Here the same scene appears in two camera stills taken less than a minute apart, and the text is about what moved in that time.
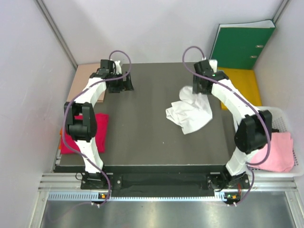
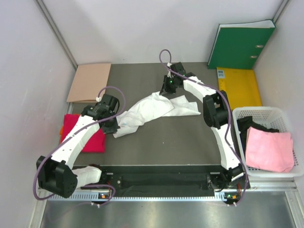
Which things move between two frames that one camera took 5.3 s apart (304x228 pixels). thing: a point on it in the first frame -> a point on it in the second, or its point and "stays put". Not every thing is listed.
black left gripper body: [117, 85] -> [110, 127]
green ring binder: [238, 45] stays put
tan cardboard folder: [82, 74] stays put
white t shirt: [191, 112] -> [153, 105]
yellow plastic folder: [243, 80] stays put
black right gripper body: [195, 84] -> [170, 85]
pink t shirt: [280, 158] stays put
